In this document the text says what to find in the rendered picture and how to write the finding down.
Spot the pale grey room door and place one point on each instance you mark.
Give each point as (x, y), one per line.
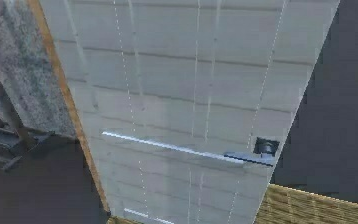
(193, 83)

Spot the dark grey metal frame furniture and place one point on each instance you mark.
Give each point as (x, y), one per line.
(7, 140)

